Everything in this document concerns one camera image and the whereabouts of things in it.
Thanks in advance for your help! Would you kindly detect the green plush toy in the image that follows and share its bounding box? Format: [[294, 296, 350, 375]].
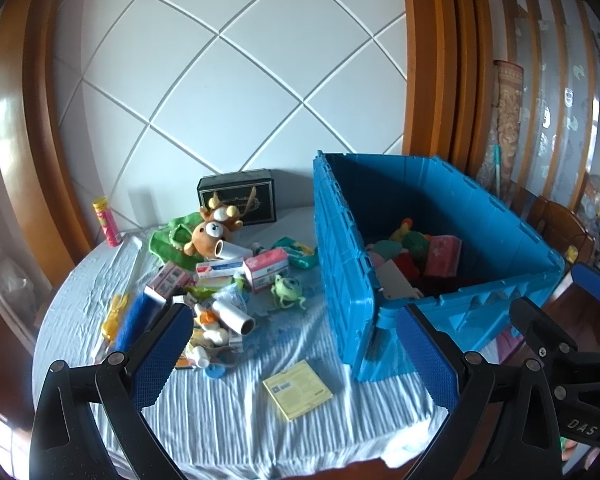
[[149, 212, 204, 271]]

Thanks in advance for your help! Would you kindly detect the blue plastic storage crate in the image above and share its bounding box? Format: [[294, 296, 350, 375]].
[[313, 153, 565, 382]]

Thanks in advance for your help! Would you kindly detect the pink tissue pack in crate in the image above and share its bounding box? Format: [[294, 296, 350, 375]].
[[424, 235, 462, 278]]

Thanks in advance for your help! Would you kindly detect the green monster toy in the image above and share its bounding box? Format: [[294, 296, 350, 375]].
[[271, 274, 306, 310]]

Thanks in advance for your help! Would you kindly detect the black gift box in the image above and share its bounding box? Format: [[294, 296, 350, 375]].
[[197, 169, 276, 226]]

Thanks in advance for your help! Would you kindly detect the teal green toy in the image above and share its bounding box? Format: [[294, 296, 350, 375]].
[[273, 236, 318, 270]]

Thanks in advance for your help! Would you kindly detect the wooden chair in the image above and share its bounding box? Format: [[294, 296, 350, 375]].
[[527, 197, 595, 268]]

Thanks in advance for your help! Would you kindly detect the pink yellow tube can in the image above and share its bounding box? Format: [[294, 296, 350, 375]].
[[92, 196, 122, 247]]

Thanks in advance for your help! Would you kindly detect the red white small box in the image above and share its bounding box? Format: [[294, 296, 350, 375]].
[[144, 262, 194, 304]]

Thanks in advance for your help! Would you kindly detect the pink white medicine box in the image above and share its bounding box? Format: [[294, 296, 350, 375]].
[[244, 247, 289, 292]]

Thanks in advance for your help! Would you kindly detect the rolled patterned mat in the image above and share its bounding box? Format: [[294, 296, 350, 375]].
[[480, 60, 524, 200]]

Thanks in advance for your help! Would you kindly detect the yellow plastic toy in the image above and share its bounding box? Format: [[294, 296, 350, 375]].
[[100, 294, 130, 344]]

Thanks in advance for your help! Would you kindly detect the brown bear plush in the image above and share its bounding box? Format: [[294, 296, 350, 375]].
[[184, 192, 244, 259]]

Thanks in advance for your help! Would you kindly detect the green parrot plush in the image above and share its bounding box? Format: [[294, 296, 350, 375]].
[[390, 218, 431, 264]]

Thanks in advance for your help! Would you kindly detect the blue feather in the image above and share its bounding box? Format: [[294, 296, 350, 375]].
[[114, 292, 157, 352]]

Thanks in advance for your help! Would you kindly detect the yellow sticky note pad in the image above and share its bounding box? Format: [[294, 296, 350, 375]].
[[263, 360, 332, 422]]

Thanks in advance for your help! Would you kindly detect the light blue tablecloth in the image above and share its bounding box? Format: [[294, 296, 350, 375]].
[[32, 232, 446, 479]]

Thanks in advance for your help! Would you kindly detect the red white toothpaste box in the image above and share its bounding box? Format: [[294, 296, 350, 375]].
[[195, 258, 244, 280]]

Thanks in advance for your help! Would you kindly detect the white paper roll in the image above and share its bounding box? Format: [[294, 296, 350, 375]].
[[211, 295, 256, 336]]

